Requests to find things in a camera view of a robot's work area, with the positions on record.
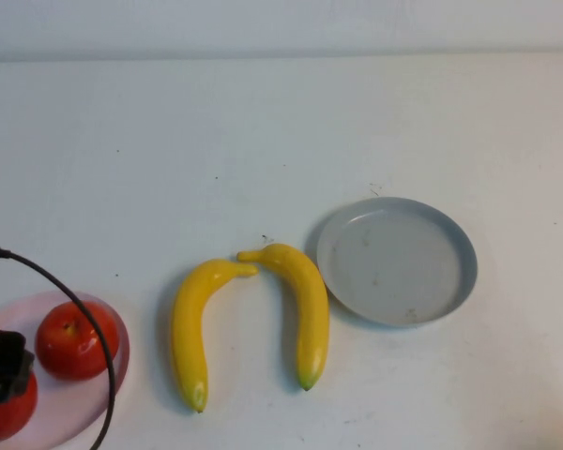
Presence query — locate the yellow banana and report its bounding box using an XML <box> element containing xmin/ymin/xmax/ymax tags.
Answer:
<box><xmin>236</xmin><ymin>242</ymin><xmax>330</xmax><ymax>392</ymax></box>
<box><xmin>171</xmin><ymin>258</ymin><xmax>259</xmax><ymax>414</ymax></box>

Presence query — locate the grey-blue round plate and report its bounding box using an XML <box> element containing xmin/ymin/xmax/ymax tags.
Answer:
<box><xmin>315</xmin><ymin>196</ymin><xmax>479</xmax><ymax>329</ymax></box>

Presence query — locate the pink round plate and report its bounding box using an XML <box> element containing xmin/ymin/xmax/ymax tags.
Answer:
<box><xmin>0</xmin><ymin>290</ymin><xmax>131</xmax><ymax>449</ymax></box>

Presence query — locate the red apple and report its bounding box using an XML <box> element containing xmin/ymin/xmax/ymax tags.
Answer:
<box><xmin>0</xmin><ymin>369</ymin><xmax>38</xmax><ymax>444</ymax></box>
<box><xmin>34</xmin><ymin>301</ymin><xmax>123</xmax><ymax>382</ymax></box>

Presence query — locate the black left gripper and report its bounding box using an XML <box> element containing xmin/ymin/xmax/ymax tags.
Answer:
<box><xmin>0</xmin><ymin>330</ymin><xmax>36</xmax><ymax>404</ymax></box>

